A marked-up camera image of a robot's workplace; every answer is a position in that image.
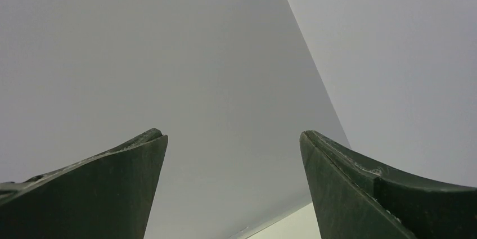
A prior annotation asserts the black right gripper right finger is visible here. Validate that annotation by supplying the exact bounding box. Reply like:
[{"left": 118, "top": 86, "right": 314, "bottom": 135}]
[{"left": 299, "top": 130, "right": 476, "bottom": 239}]

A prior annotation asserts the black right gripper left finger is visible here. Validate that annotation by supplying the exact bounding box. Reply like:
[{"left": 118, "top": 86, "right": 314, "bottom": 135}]
[{"left": 1, "top": 128, "right": 168, "bottom": 238}]

